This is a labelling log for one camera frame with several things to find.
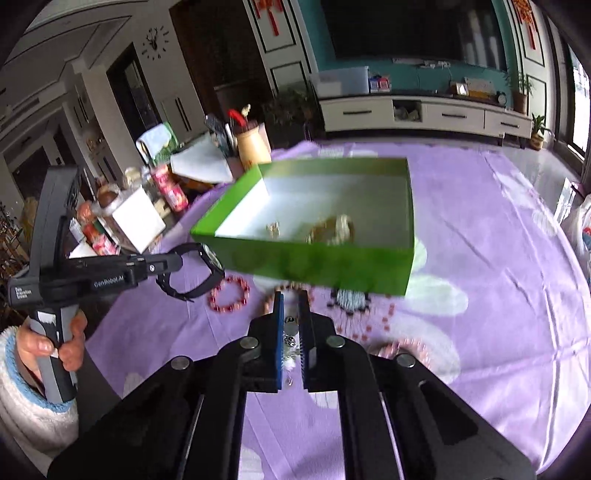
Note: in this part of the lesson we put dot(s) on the purple floral tablecloth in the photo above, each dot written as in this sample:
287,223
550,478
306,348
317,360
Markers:
485,277

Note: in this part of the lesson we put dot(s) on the potted plant in brown pot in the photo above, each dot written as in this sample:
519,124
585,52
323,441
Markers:
521,97

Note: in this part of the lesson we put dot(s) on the person's left hand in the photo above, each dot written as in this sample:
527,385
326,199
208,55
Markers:
74,341

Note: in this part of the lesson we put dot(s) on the green cardboard box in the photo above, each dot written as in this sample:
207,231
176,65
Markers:
300,272

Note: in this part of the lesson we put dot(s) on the silver bangle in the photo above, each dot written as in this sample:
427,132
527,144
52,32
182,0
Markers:
318,236

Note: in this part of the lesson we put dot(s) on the white wrist watch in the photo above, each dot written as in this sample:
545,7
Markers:
342,226

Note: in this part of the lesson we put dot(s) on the person's left forearm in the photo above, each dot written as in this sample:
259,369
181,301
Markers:
27,415

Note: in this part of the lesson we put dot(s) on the dark leafy floor plant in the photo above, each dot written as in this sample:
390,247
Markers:
288,110

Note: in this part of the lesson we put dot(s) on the cream bottle with brown lid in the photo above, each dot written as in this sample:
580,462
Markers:
251,147

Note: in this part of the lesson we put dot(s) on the small alarm clock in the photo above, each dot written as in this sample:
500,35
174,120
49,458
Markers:
502,98

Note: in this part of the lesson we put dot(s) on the white power strip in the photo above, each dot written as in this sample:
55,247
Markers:
434,64

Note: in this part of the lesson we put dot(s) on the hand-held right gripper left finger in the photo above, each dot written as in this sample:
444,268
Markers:
278,341

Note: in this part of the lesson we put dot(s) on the white television cabinet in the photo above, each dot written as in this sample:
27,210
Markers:
360,113

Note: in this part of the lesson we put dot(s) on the clear storage bin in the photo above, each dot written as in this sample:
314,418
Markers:
341,82

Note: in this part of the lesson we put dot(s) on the white square box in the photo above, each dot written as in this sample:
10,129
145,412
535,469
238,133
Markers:
138,221

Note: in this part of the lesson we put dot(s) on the red wall decoration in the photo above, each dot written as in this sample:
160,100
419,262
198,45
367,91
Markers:
268,14
526,23

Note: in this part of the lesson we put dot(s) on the black remote control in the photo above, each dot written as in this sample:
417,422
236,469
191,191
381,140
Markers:
216,131

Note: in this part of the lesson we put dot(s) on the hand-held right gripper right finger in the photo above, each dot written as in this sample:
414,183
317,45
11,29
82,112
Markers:
304,341

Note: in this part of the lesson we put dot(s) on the yellow desk calendar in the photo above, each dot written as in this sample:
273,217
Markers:
478,90

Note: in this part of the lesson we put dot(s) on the wall clock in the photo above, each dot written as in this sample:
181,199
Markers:
154,41

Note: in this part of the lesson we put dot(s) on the small potted floor plant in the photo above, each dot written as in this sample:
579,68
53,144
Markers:
538,134

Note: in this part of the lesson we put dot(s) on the red and blue small boxes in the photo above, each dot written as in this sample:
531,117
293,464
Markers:
380,84

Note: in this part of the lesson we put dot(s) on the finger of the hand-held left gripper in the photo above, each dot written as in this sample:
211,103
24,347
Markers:
157,267

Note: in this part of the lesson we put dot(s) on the black wrist watch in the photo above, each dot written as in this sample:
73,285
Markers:
210,258

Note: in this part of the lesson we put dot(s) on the television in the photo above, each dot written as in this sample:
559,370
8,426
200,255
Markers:
406,32

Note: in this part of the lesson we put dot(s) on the metal charm pendant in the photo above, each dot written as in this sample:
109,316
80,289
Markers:
291,341

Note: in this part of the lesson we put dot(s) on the white plastic bag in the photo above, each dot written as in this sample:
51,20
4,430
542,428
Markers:
579,230

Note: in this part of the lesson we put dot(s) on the white paper sheet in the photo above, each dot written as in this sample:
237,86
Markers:
198,161

